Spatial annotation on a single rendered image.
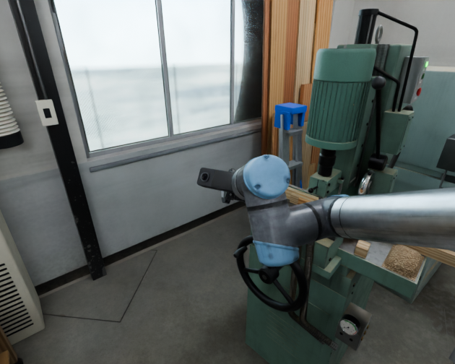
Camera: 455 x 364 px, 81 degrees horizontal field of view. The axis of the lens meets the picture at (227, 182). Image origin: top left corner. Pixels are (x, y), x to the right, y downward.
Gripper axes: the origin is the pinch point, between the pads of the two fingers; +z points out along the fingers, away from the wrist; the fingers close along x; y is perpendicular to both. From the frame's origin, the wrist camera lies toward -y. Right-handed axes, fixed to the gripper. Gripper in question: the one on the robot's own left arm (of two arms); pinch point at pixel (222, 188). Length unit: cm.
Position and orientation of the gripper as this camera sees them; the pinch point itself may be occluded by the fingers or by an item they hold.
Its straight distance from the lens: 78.4
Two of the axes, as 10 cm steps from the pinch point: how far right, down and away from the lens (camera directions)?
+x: 1.9, -9.7, 1.4
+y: 9.6, 2.1, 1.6
